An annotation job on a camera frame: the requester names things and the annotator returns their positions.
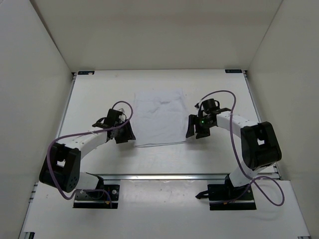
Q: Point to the blue right corner label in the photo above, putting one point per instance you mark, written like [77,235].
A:
[233,71]

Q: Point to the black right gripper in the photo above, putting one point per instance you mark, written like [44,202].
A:
[199,133]

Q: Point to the blue left corner label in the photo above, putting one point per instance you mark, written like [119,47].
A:
[86,73]

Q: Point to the blue corner label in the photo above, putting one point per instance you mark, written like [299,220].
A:
[233,71]
[86,73]

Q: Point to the aluminium front rail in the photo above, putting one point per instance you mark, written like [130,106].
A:
[164,177]

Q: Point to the white skirt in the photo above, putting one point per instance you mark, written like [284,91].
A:
[160,118]

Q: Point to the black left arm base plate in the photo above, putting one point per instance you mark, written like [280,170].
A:
[98,200]

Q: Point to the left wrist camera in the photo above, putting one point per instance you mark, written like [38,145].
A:
[122,117]

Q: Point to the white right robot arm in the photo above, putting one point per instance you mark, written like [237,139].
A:
[259,145]

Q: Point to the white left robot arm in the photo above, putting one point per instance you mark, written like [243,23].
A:
[61,169]

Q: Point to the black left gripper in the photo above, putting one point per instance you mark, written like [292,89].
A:
[129,135]

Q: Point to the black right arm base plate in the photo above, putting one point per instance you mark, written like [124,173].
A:
[224,198]

